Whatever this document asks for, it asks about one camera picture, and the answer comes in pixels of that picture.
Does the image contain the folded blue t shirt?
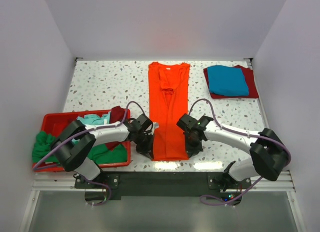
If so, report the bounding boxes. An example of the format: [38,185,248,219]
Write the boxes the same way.
[207,65,250,97]

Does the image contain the red plastic bin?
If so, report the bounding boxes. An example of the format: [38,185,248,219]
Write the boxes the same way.
[40,109,131,168]

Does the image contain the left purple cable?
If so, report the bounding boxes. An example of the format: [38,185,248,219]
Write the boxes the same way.
[31,101,146,171]

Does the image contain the green t shirt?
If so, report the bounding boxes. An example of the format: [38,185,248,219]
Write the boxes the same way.
[31,131,128,164]

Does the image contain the orange t shirt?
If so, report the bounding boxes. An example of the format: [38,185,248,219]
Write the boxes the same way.
[148,62,190,161]

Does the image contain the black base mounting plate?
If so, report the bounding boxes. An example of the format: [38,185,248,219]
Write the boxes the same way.
[73,171,251,203]

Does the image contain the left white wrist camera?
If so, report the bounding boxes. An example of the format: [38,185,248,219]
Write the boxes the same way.
[153,122,159,129]

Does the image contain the light blue t shirt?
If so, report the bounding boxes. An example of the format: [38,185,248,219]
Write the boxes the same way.
[70,111,112,145]

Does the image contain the folded dark red t shirt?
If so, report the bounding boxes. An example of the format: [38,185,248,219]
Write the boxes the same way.
[203,65,259,99]

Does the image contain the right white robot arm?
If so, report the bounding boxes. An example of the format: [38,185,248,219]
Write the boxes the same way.
[177,114,291,185]

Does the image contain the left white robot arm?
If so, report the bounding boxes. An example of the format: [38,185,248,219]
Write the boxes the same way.
[51,114,155,184]

